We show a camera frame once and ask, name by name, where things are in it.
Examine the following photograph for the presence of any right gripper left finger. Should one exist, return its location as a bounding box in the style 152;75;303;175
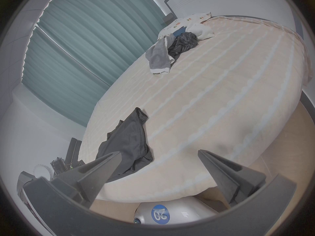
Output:
50;151;122;209

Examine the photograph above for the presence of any bed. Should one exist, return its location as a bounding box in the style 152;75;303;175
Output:
80;0;315;202

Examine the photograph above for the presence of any grey garment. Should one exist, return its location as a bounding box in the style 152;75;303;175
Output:
145;35;176;74

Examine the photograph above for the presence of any black shiny garment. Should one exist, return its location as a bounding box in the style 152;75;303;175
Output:
168;32;199;61

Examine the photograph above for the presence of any white printed pillow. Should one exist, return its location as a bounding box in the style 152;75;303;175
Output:
157;12;212;40

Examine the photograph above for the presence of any black T-shirt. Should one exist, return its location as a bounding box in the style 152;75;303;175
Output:
95;107;154;182

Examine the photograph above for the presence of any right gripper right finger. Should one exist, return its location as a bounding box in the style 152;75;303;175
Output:
198;149;267;205

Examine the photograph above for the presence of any blue-green curtain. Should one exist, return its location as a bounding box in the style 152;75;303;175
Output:
37;0;168;87
22;26;111;127

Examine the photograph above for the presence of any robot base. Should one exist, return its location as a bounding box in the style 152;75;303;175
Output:
134;196;217;226

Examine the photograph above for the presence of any white garment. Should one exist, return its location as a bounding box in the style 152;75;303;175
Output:
186;22;215;41

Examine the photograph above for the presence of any black chest of drawers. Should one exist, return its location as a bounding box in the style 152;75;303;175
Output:
64;138;85;167

